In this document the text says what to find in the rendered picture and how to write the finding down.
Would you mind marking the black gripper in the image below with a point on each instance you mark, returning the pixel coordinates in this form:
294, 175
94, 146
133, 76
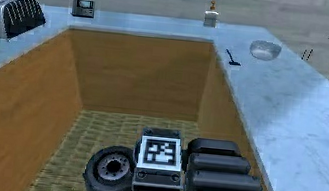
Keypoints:
109, 173

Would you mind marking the small black box device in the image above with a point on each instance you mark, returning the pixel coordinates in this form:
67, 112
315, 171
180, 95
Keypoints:
83, 8

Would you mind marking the black spatula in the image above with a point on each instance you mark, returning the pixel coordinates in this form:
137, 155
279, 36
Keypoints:
232, 58

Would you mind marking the brown cupboard with blue worktop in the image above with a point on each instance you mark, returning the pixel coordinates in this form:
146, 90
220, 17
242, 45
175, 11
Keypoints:
272, 104

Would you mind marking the silver and black toaster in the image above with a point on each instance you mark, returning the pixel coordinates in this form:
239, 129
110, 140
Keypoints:
11, 16

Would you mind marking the grey soap dispenser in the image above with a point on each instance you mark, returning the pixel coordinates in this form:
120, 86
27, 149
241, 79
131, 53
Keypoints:
211, 17

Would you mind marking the grey bowl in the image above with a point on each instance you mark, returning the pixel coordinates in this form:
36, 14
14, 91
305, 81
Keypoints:
265, 50

